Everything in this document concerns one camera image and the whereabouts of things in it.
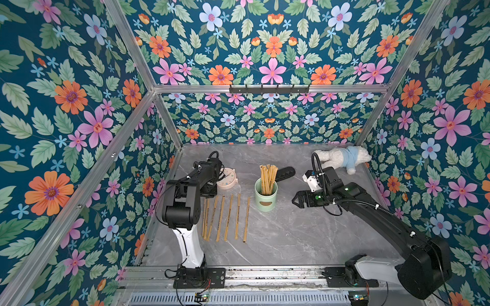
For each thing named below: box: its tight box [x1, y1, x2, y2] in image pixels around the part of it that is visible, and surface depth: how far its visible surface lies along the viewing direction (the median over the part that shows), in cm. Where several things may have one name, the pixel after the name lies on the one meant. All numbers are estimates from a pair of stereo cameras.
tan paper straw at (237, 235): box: [234, 193, 242, 240], surface depth 92 cm
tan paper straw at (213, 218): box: [206, 196, 219, 242], surface depth 91 cm
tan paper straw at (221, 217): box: [215, 195, 226, 243], surface depth 92 cm
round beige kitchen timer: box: [216, 167, 238, 190], surface depth 103 cm
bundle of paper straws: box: [259, 163, 279, 196], surface depth 87 cm
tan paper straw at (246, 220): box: [242, 196, 251, 243], surface depth 90 cm
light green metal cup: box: [254, 177, 279, 213], surface depth 88 cm
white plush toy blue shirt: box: [315, 145, 372, 176], surface depth 106 cm
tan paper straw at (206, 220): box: [203, 198, 210, 240], surface depth 90 cm
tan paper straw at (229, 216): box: [223, 193, 235, 242], surface depth 92 cm
